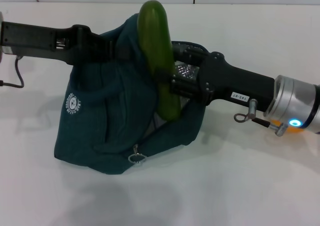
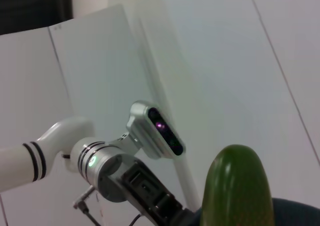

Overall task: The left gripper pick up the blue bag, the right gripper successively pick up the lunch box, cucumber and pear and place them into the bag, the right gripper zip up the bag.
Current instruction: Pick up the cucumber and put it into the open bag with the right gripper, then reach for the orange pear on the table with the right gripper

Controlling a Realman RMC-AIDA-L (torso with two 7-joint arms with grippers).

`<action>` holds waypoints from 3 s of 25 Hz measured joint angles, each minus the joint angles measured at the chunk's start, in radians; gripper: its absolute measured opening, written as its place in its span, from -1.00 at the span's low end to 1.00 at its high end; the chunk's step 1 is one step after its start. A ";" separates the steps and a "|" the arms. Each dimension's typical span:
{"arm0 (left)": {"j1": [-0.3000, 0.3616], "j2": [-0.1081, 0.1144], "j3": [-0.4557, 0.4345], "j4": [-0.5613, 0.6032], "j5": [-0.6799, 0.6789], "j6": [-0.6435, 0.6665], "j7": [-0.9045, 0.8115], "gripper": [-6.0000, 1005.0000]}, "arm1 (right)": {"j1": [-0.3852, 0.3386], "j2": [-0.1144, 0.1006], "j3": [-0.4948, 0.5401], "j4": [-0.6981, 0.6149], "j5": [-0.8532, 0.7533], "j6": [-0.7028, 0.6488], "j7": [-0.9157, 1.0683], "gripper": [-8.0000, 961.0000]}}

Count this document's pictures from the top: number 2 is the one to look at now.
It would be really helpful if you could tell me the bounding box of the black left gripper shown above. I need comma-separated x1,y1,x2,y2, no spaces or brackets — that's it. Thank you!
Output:
107,156,199,226

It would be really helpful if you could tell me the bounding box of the green cucumber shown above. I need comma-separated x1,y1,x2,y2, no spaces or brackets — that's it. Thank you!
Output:
199,144,275,226

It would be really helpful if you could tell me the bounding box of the dark teal insulated lunch bag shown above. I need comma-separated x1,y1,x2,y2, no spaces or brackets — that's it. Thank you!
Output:
192,197,320,226

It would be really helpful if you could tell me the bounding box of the left gripper grey cable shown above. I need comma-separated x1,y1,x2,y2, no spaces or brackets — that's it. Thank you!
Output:
72,187,143,226

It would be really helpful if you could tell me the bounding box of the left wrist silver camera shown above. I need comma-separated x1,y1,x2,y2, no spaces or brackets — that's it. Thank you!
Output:
109,100,186,160

